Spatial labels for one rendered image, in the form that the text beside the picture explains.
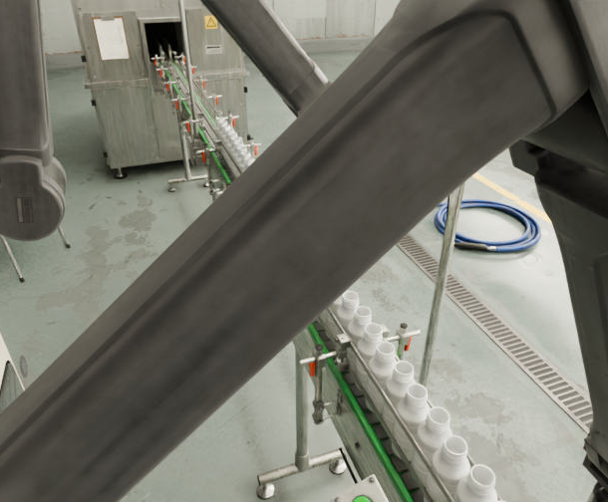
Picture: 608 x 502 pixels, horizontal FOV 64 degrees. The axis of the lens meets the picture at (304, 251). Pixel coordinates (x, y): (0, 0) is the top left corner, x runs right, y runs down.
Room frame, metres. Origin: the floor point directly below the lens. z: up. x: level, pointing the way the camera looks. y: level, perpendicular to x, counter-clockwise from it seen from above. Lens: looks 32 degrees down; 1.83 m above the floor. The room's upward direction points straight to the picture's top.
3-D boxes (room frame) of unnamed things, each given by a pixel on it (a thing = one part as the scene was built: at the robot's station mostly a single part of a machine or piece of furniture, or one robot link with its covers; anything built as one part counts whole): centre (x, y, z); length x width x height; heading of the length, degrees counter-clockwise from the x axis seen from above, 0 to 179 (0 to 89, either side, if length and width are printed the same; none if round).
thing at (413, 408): (0.60, -0.20, 1.08); 0.06 x 0.06 x 0.17
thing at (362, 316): (0.82, -0.13, 1.08); 0.06 x 0.06 x 0.17
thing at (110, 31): (4.22, 1.55, 1.22); 0.23 x 0.03 x 0.32; 110
